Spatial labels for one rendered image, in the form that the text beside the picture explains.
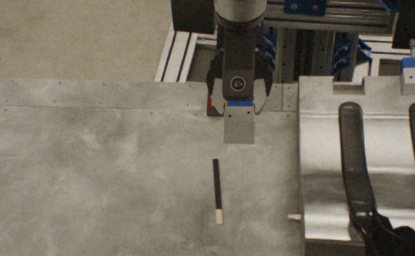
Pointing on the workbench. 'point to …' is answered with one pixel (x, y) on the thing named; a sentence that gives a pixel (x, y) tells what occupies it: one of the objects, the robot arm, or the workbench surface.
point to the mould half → (400, 125)
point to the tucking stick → (217, 192)
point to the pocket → (339, 88)
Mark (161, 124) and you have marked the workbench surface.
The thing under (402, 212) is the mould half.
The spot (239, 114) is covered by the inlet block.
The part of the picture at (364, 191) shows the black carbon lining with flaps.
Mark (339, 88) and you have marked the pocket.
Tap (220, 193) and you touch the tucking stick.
